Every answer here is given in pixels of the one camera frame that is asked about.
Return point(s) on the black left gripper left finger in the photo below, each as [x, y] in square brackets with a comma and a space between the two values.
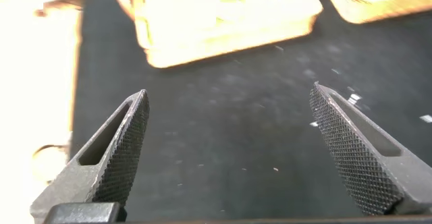
[84, 180]

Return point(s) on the wicker basket with toiletries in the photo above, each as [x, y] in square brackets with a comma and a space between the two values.
[219, 38]

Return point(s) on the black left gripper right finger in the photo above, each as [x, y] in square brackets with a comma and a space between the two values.
[371, 170]

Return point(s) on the wicker basket with food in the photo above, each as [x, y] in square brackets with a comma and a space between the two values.
[378, 4]

